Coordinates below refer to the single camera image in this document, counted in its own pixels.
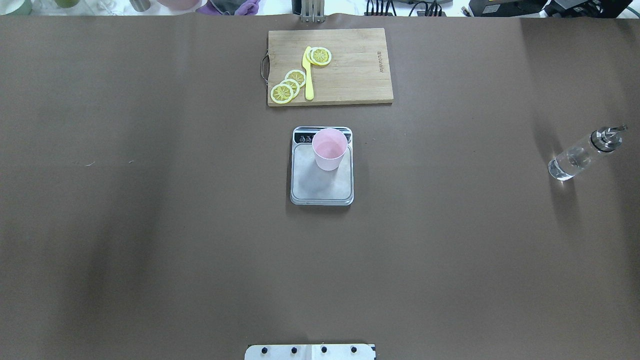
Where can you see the pink plastic cup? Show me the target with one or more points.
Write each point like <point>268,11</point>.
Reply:
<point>329,147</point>

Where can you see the glass sauce dispenser bottle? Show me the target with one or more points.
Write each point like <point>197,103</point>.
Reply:
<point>586,152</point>

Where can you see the silver kitchen scale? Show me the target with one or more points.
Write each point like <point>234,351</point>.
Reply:
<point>312,186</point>

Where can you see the yellow plastic knife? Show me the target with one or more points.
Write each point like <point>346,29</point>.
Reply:
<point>306,65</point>

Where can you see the lemon slice front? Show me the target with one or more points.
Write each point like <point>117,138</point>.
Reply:
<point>282,93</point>

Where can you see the lemon slice middle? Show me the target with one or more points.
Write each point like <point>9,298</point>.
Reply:
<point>294,85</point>

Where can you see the lemon slice back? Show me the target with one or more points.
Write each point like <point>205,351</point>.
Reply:
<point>296,75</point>

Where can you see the wooden cutting board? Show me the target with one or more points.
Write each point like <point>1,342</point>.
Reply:
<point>359,72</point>

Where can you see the lemon slice pair far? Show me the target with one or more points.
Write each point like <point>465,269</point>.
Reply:
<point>319,56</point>

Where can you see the white mounting plate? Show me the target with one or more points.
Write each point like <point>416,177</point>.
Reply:
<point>322,351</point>

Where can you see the purple grey cloth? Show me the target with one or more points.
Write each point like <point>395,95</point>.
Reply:
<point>229,7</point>

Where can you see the aluminium frame post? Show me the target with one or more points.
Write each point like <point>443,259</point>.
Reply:
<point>311,11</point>

